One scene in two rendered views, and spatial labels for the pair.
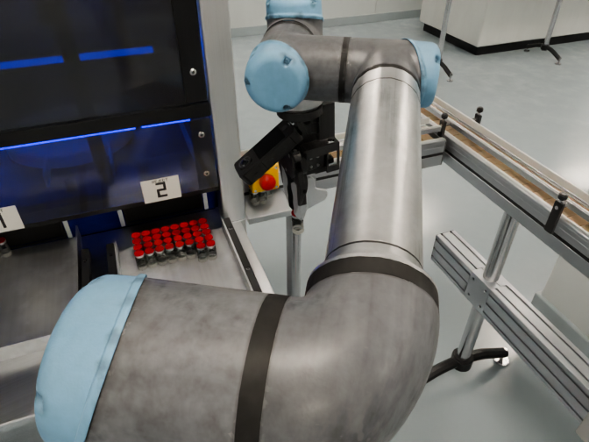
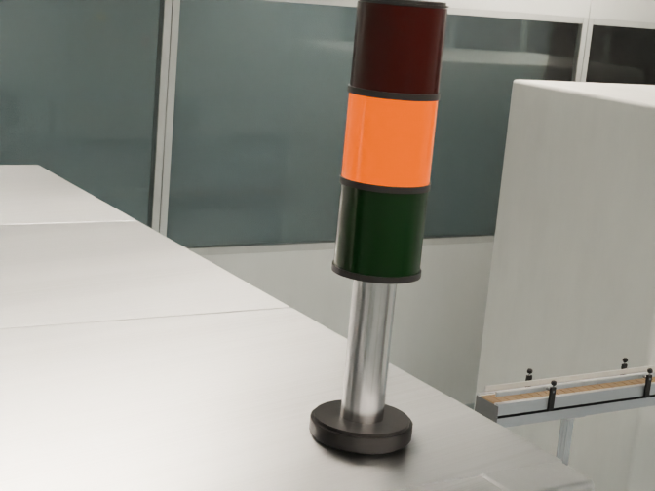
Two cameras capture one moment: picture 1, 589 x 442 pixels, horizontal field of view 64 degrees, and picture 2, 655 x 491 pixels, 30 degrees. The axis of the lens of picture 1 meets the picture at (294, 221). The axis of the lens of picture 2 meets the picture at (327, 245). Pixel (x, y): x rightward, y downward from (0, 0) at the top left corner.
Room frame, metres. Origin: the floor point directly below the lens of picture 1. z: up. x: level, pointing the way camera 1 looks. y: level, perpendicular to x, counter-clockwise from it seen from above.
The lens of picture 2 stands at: (0.38, 0.41, 2.36)
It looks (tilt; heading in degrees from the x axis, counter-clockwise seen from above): 13 degrees down; 349
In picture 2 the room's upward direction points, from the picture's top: 5 degrees clockwise
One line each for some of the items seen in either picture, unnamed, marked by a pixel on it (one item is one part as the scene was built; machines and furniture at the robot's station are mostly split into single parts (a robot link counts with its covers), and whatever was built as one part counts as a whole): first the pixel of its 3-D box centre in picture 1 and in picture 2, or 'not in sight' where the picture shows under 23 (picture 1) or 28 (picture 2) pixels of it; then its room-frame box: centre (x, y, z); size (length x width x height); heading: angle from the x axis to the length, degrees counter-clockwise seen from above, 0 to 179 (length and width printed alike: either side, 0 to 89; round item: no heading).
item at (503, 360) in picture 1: (459, 366); not in sight; (1.10, -0.64, 0.07); 0.50 x 0.08 x 0.14; 111
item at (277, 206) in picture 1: (264, 203); not in sight; (1.07, 0.08, 0.87); 0.14 x 0.13 x 0.02; 21
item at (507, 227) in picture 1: (484, 295); not in sight; (1.10, -0.64, 0.46); 0.09 x 0.09 x 0.77; 21
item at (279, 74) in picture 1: (295, 67); not in sight; (0.56, 0.00, 1.42); 0.11 x 0.11 x 0.08; 80
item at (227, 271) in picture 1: (182, 279); not in sight; (0.74, 0.24, 0.90); 0.34 x 0.26 x 0.04; 21
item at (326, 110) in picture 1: (305, 137); not in sight; (0.68, -0.02, 1.27); 0.09 x 0.08 x 0.12; 112
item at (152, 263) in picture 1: (175, 252); not in sight; (0.82, 0.27, 0.90); 0.18 x 0.02 x 0.05; 111
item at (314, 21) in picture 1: (294, 37); not in sight; (0.66, 0.00, 1.43); 0.09 x 0.08 x 0.11; 170
